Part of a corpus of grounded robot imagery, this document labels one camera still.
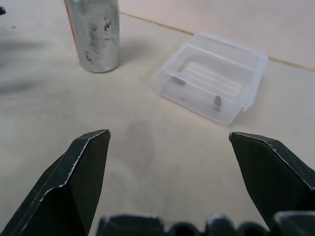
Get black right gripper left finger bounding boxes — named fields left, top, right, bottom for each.
left=0, top=129, right=112, bottom=236

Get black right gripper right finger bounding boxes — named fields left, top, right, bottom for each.
left=228, top=131, right=315, bottom=230

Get silver cylinder with red stripe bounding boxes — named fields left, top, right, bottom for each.
left=63, top=0, right=121, bottom=73

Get clear plastic box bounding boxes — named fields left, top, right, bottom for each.
left=152, top=30, right=269, bottom=127

